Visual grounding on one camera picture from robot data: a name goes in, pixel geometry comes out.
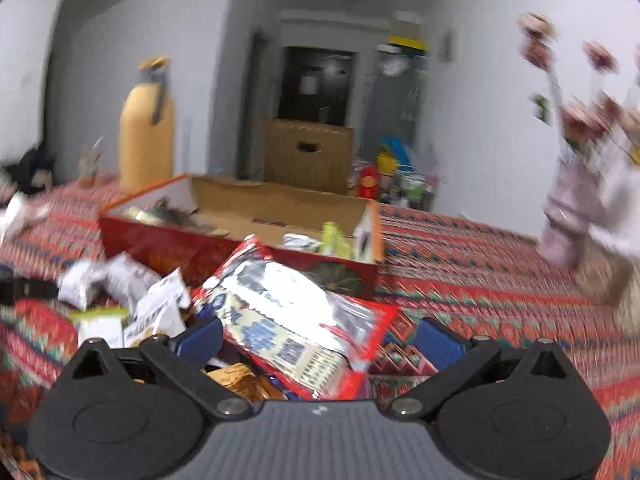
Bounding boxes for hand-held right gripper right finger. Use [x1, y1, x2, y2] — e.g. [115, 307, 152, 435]
[387, 318, 571, 423]

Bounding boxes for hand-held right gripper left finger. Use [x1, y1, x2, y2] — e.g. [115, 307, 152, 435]
[70, 316, 256, 423]

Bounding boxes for large red snack bag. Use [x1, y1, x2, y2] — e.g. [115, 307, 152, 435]
[192, 234, 400, 402]

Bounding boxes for red cardboard box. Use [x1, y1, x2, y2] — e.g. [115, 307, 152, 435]
[98, 173, 385, 301]

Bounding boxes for grey snack packet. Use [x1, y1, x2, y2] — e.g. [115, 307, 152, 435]
[120, 199, 201, 228]

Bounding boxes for white cookie snack packet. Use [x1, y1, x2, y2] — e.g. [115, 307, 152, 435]
[282, 232, 323, 253]

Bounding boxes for light green snack packet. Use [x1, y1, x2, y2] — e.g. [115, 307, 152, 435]
[320, 221, 355, 260]

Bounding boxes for white cloth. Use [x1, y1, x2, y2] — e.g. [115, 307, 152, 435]
[0, 192, 51, 241]

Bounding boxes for patterned red tablecloth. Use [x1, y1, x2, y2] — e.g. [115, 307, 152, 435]
[0, 177, 640, 480]

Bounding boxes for pile of dark clothes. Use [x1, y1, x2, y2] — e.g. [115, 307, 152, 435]
[0, 147, 56, 196]

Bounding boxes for clear drinking glass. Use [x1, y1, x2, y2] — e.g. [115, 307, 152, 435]
[77, 137, 105, 188]

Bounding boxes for rack of small bottles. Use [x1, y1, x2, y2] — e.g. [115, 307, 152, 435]
[395, 170, 436, 208]

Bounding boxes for red tin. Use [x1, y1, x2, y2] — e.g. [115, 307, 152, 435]
[359, 165, 380, 198]

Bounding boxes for pink ceramic vase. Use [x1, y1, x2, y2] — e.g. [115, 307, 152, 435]
[542, 157, 608, 271]

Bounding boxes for yellow thermos jug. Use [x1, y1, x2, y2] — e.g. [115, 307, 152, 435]
[118, 55, 176, 193]

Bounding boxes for woven chair back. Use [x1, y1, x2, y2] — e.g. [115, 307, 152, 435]
[264, 119, 355, 195]

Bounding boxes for blue plastic item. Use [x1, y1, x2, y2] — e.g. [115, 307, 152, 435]
[380, 137, 413, 168]

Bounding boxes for floral white vase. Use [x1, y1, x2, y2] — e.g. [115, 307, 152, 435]
[597, 157, 640, 336]

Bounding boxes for grey refrigerator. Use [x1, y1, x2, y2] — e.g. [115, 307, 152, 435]
[375, 52, 431, 161]

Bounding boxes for dried pink roses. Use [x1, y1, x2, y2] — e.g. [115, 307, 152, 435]
[517, 12, 640, 161]

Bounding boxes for dark entrance door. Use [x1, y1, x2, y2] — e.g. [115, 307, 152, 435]
[277, 46, 358, 126]

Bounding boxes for yellow box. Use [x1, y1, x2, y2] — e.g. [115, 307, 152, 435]
[389, 35, 428, 52]

